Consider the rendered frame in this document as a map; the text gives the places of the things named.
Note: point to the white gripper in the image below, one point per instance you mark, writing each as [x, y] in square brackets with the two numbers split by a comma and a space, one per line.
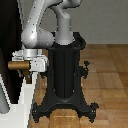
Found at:
[38, 62]

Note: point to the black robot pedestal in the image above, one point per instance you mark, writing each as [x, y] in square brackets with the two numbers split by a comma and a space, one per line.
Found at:
[65, 73]

